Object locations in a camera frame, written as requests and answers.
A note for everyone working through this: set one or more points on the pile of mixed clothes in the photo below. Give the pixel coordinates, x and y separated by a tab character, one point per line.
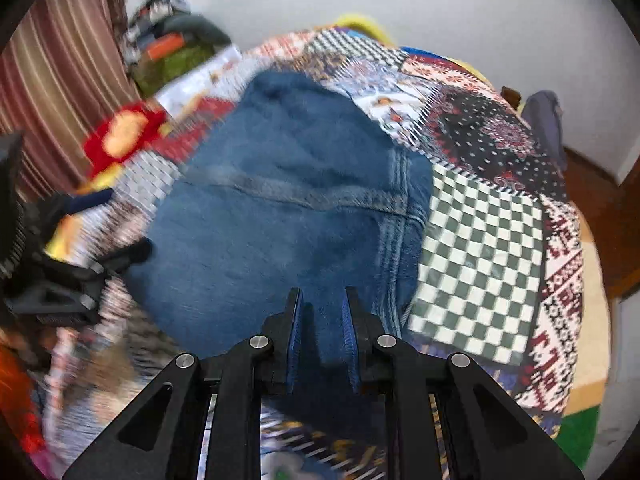
185	60

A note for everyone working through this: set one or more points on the beige bed sheet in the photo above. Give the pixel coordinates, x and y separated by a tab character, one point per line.
592	310

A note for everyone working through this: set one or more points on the red and yellow cushion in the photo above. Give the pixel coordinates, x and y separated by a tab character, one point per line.
125	135

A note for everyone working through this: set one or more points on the blue denim jeans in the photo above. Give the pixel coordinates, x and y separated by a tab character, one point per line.
280	170

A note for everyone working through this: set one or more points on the yellow pillow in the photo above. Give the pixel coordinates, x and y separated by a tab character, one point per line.
360	22

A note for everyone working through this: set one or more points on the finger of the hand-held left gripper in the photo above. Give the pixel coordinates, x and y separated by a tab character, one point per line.
125	256
87	200

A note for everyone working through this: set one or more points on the dark blue cloth on chair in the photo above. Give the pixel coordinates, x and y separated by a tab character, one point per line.
542	120

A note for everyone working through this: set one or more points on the patchwork printed bedspread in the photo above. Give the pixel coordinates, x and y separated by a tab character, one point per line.
480	240

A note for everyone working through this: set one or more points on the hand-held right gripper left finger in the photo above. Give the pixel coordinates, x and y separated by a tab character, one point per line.
295	340

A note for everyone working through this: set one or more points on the striped brown curtain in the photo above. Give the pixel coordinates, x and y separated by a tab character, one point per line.
75	60

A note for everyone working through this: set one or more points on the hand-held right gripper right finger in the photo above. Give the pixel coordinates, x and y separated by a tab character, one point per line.
350	345

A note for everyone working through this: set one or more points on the orange red cloth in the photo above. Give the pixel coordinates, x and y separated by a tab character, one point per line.
17	400

